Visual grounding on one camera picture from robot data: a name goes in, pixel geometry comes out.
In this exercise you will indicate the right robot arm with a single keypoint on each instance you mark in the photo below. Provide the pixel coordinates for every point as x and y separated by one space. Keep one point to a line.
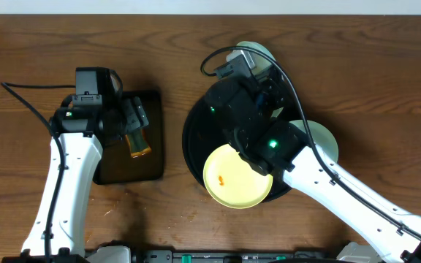
291 155

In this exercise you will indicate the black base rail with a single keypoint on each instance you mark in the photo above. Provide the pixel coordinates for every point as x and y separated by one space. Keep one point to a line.
168 256

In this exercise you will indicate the light blue plate top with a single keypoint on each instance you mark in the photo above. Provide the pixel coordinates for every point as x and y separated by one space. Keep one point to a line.
257 63

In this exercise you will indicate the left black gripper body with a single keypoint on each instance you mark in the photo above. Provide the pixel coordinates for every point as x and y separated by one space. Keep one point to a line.
134 115

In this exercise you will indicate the yellow plate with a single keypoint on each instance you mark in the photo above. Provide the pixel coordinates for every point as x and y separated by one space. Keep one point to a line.
232 182

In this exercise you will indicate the light blue plate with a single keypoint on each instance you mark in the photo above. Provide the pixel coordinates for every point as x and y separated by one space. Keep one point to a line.
257 63
321 135

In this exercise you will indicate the black rectangular water tray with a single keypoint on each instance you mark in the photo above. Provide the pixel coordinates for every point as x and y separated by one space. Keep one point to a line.
118 165

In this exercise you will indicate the round black tray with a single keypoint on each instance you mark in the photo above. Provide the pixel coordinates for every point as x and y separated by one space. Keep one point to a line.
201 136

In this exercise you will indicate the green orange sponge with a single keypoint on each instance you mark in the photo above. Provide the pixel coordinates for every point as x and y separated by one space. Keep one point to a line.
138 144

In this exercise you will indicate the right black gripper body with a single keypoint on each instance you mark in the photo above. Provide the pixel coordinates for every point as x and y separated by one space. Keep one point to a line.
274 98

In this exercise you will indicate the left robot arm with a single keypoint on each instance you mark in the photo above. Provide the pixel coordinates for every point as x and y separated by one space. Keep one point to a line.
76 151

